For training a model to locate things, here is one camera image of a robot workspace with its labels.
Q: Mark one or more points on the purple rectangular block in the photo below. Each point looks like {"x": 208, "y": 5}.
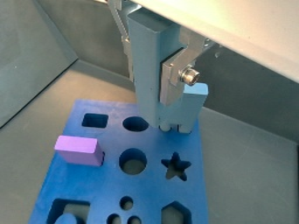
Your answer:
{"x": 78, "y": 150}

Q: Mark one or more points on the blue shape sorter board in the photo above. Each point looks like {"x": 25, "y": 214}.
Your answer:
{"x": 149, "y": 182}

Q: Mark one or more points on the light blue rectangular block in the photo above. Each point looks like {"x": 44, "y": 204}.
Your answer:
{"x": 153, "y": 37}

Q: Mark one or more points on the black-padded gripper left finger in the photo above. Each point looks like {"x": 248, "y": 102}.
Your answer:
{"x": 120, "y": 8}

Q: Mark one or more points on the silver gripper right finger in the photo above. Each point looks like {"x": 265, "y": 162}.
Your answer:
{"x": 177, "y": 71}

